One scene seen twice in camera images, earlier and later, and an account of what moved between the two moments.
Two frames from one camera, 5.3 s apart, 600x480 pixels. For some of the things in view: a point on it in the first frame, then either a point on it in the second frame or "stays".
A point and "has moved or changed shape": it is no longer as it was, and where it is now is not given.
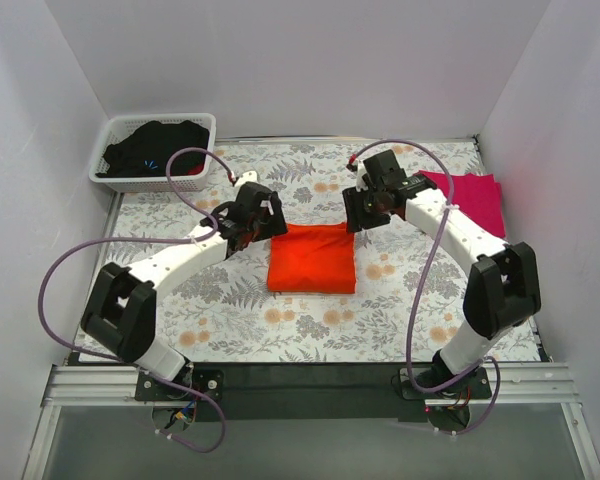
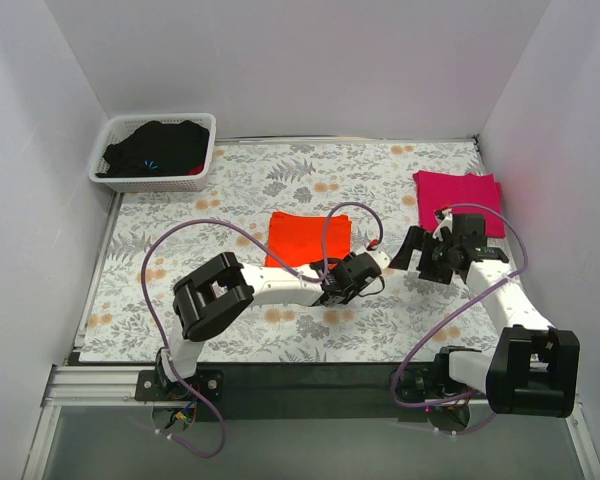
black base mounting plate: [313, 391] stays
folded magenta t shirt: [478, 197] stays
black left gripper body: [269, 220] → [336, 288]
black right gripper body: [358, 211] → [428, 257]
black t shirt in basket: [144, 152] stays
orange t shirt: [314, 258] has moved or changed shape
